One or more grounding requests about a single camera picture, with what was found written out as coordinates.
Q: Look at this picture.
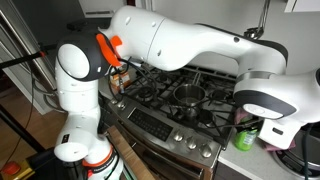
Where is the hanging steel ladle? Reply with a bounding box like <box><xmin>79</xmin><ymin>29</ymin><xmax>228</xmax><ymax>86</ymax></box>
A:
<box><xmin>243</xmin><ymin>0</ymin><xmax>272</xmax><ymax>41</ymax></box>

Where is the thick dark appliance cord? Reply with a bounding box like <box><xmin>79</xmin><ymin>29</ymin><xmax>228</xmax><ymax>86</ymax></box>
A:
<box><xmin>301</xmin><ymin>122</ymin><xmax>320</xmax><ymax>180</ymax></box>

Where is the wooden board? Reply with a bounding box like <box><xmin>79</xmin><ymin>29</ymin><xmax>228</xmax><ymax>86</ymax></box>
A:
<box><xmin>106</xmin><ymin>125</ymin><xmax>156</xmax><ymax>180</ymax></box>

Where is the stainless steel gas stove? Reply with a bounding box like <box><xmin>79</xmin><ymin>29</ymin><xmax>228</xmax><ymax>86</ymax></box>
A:
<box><xmin>107</xmin><ymin>64</ymin><xmax>250</xmax><ymax>180</ymax></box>

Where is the white wall cabinet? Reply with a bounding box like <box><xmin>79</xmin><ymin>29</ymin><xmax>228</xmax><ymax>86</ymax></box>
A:
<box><xmin>284</xmin><ymin>0</ymin><xmax>320</xmax><ymax>14</ymax></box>

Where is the small stainless steel pot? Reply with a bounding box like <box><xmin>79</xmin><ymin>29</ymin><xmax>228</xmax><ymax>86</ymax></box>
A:
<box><xmin>172</xmin><ymin>71</ymin><xmax>208</xmax><ymax>120</ymax></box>

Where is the small orange box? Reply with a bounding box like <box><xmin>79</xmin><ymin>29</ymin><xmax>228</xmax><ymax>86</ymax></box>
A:
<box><xmin>109</xmin><ymin>70</ymin><xmax>132</xmax><ymax>95</ymax></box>

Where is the pink cloth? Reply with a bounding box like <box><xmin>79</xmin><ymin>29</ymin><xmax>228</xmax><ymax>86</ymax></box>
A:
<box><xmin>234</xmin><ymin>106</ymin><xmax>297</xmax><ymax>153</ymax></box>

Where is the thin black floor wire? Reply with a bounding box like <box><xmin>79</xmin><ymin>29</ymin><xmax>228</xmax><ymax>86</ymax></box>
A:
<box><xmin>2</xmin><ymin>73</ymin><xmax>37</xmax><ymax>165</ymax></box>

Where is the red emergency stop button box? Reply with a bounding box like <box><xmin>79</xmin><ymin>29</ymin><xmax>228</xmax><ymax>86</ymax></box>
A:
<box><xmin>0</xmin><ymin>159</ymin><xmax>36</xmax><ymax>180</ymax></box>

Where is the black tripod leg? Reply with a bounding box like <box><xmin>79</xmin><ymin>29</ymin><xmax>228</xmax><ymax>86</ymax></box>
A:
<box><xmin>0</xmin><ymin>104</ymin><xmax>46</xmax><ymax>153</ymax></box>

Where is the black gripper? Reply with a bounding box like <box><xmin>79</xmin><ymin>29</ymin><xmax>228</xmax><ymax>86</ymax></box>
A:
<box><xmin>248</xmin><ymin>116</ymin><xmax>265</xmax><ymax>132</ymax></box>

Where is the black clamp bar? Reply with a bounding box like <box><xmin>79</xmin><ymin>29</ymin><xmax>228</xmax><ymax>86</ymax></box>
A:
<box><xmin>0</xmin><ymin>49</ymin><xmax>47</xmax><ymax>70</ymax></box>

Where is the round steel cooker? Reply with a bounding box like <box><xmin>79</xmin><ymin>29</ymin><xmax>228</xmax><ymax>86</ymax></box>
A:
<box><xmin>271</xmin><ymin>133</ymin><xmax>320</xmax><ymax>180</ymax></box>

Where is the green plastic bottle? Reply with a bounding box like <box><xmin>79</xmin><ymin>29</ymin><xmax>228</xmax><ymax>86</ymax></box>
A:
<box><xmin>233</xmin><ymin>116</ymin><xmax>263</xmax><ymax>153</ymax></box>

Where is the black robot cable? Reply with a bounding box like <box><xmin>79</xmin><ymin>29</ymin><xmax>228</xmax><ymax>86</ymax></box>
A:
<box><xmin>106</xmin><ymin>57</ymin><xmax>265</xmax><ymax>135</ymax></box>

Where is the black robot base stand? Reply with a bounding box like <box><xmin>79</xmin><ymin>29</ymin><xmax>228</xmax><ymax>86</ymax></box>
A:
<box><xmin>27</xmin><ymin>147</ymin><xmax>84</xmax><ymax>180</ymax></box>

